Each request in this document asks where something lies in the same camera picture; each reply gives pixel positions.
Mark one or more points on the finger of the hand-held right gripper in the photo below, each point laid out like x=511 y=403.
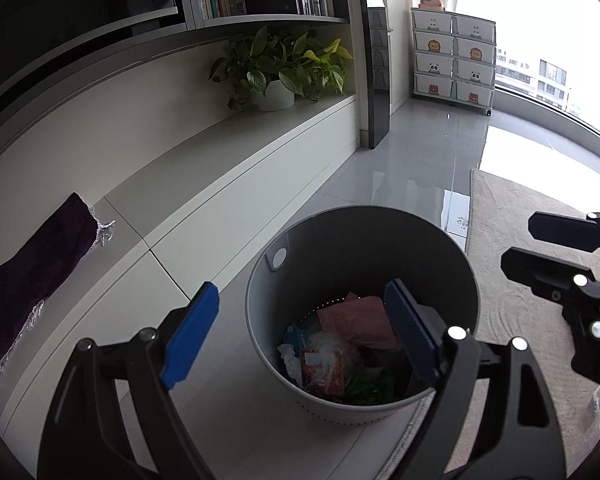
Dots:
x=565 y=230
x=535 y=267

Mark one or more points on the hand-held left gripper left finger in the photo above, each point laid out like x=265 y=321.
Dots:
x=192 y=330

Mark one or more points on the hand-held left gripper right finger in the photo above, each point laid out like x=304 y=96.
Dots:
x=410 y=330

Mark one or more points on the pink paper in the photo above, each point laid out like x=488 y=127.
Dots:
x=360 y=322

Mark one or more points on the green snack packet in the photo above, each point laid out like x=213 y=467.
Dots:
x=370 y=387

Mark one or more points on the clear plastic wrapper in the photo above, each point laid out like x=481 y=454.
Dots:
x=330 y=360

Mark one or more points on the grey round trash bin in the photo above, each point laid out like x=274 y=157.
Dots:
x=360 y=250

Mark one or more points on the beige carpet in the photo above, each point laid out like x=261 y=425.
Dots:
x=520 y=360

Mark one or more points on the white crumpled tissue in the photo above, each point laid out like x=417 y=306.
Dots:
x=290 y=360

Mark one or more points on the apartment buildings outside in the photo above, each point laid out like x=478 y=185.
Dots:
x=535 y=77

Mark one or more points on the dark purple fringed cloth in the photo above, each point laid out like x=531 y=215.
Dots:
x=30 y=270

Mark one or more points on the white animal print drawer cabinet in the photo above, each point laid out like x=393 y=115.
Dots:
x=452 y=55

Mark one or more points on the black glossy panel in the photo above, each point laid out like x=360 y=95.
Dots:
x=377 y=60

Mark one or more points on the pink plush toy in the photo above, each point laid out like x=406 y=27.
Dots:
x=432 y=2

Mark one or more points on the potted green plant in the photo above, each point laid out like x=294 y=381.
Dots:
x=280 y=65

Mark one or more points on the white wall shelving unit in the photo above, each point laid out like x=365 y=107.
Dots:
x=155 y=160

